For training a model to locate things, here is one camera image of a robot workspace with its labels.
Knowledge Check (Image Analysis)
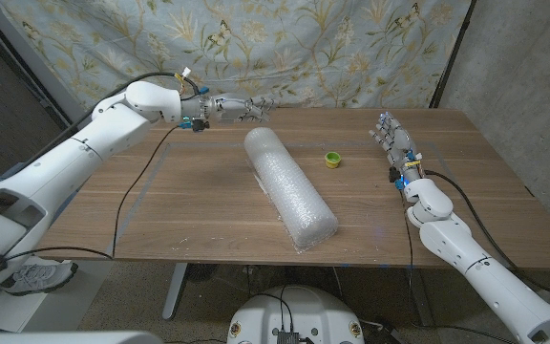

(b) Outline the bubble wrap roll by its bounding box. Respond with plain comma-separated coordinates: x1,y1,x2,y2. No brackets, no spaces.
243,126,340,253

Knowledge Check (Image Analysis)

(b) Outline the black backdrop stand pole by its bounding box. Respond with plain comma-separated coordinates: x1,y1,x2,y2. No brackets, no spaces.
429,0,477,109

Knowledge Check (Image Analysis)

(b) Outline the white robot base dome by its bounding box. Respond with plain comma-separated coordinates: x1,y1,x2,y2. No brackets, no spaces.
226,285,366,344

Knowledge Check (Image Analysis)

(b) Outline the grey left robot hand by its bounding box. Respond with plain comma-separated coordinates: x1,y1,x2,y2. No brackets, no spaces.
210,94,276,124

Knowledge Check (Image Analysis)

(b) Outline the black base cable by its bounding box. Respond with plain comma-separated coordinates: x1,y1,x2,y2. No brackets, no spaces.
248,285,295,333

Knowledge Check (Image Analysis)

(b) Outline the floral printed backdrop cloth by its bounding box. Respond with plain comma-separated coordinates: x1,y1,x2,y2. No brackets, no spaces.
0,0,473,114

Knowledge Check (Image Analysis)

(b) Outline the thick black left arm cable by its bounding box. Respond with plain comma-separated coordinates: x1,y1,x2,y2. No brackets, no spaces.
14,71,201,173

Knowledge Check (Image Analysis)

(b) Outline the grey sneaker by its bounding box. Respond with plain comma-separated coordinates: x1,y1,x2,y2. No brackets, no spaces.
0,257,79,296

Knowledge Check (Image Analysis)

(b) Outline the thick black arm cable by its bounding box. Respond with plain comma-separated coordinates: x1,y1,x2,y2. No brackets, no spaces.
14,71,201,173
424,169,550,298

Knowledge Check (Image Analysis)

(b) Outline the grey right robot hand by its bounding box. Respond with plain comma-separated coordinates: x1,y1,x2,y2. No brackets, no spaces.
369,112,422,168

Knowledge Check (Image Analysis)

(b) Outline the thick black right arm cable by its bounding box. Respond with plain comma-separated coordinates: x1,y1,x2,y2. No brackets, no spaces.
424,169,550,298

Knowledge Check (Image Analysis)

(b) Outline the metal table leg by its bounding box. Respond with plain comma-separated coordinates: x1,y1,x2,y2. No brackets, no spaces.
404,267,436,330
161,262,189,320

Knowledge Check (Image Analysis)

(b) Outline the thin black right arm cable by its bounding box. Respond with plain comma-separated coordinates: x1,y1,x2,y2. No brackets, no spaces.
400,189,515,344

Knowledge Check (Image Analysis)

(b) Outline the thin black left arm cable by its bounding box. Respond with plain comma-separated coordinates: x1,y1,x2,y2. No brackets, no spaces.
5,123,183,263

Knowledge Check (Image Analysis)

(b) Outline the grey backdrop frame post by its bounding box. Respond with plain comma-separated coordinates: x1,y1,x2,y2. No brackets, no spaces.
0,0,90,128

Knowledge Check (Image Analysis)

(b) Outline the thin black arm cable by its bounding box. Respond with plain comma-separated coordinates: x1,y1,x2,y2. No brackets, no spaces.
5,123,183,263
400,189,515,344

